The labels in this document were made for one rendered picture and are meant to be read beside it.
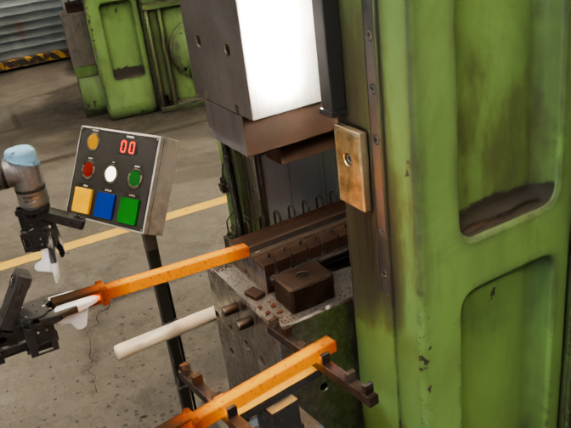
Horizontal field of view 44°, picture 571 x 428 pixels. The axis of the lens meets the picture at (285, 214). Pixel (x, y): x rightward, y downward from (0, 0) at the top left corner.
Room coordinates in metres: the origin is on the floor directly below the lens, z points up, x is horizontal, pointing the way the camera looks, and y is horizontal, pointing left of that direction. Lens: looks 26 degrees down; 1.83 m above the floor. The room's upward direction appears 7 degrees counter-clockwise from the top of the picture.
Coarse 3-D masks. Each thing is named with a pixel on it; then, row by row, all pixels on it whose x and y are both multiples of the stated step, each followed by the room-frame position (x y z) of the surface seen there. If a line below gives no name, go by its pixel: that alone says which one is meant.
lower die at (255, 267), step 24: (312, 216) 1.71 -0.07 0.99; (240, 240) 1.64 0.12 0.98; (264, 240) 1.58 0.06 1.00; (288, 240) 1.57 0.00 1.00; (312, 240) 1.56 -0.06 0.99; (336, 240) 1.56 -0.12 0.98; (240, 264) 1.59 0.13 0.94; (264, 264) 1.48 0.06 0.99; (288, 264) 1.50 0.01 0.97; (336, 264) 1.56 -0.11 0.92; (264, 288) 1.48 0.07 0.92
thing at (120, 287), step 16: (208, 256) 1.31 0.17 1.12; (224, 256) 1.32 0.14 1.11; (240, 256) 1.33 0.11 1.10; (144, 272) 1.26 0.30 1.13; (160, 272) 1.26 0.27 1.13; (176, 272) 1.27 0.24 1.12; (192, 272) 1.28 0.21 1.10; (96, 288) 1.20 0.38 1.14; (112, 288) 1.21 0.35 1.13; (128, 288) 1.22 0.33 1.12; (144, 288) 1.24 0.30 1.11; (96, 304) 1.19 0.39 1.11
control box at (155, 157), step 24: (120, 144) 1.98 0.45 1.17; (144, 144) 1.92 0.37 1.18; (168, 144) 1.92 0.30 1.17; (96, 168) 2.00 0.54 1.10; (120, 168) 1.94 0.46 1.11; (144, 168) 1.89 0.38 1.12; (168, 168) 1.90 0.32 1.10; (72, 192) 2.02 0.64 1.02; (96, 192) 1.96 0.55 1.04; (120, 192) 1.90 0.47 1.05; (144, 192) 1.85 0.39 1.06; (168, 192) 1.89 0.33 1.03; (144, 216) 1.81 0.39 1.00
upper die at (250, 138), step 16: (208, 112) 1.63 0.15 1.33; (224, 112) 1.55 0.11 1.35; (288, 112) 1.52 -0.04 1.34; (304, 112) 1.54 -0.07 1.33; (224, 128) 1.56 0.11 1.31; (240, 128) 1.48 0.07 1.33; (256, 128) 1.48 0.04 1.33; (272, 128) 1.50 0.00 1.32; (288, 128) 1.52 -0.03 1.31; (304, 128) 1.54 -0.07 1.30; (320, 128) 1.56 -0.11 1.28; (240, 144) 1.49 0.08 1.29; (256, 144) 1.48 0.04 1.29; (272, 144) 1.50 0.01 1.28
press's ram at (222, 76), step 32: (192, 0) 1.62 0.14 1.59; (224, 0) 1.47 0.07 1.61; (256, 0) 1.44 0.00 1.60; (288, 0) 1.48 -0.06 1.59; (192, 32) 1.65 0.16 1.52; (224, 32) 1.49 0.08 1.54; (256, 32) 1.44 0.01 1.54; (288, 32) 1.47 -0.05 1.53; (192, 64) 1.67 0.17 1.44; (224, 64) 1.51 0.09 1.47; (256, 64) 1.43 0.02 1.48; (288, 64) 1.47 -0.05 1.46; (224, 96) 1.53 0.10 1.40; (256, 96) 1.43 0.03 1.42; (288, 96) 1.46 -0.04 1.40
